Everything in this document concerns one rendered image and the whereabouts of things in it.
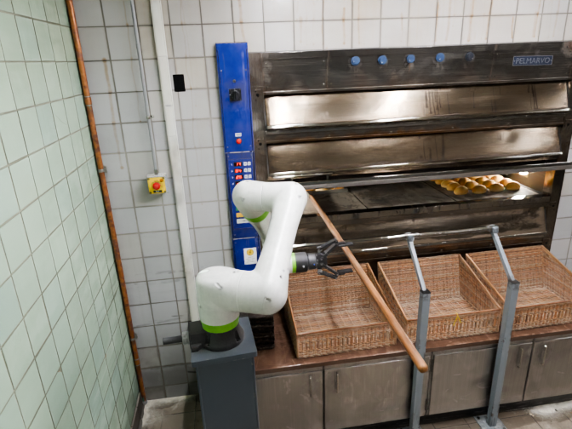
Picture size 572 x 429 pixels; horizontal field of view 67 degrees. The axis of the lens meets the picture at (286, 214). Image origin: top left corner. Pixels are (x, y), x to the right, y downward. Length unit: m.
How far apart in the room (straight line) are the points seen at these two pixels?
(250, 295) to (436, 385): 1.64
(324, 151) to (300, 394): 1.33
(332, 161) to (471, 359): 1.35
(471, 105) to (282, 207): 1.57
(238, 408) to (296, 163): 1.38
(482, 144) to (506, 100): 0.28
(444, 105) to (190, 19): 1.45
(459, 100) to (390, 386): 1.64
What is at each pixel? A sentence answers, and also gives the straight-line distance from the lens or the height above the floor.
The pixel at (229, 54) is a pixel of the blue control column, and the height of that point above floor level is 2.09.
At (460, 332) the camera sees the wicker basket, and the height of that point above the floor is 0.61.
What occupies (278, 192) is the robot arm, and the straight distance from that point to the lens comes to 1.55.
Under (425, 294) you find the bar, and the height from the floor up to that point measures 0.95.
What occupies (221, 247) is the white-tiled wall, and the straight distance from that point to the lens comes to 2.57.
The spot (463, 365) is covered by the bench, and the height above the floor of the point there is 0.43.
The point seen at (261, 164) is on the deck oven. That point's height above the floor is 1.51.
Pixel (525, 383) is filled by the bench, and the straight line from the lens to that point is 3.06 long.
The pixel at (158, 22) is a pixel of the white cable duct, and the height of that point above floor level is 2.25.
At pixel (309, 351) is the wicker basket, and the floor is 0.62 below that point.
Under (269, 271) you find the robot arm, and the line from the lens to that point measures 1.34.
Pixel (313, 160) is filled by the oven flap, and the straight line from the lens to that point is 2.47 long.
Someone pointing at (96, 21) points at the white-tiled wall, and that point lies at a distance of 2.43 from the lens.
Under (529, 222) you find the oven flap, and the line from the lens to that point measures 3.21.
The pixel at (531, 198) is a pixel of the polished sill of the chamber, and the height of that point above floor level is 1.17.
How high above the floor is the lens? 2.07
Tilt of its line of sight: 20 degrees down
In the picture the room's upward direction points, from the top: 2 degrees counter-clockwise
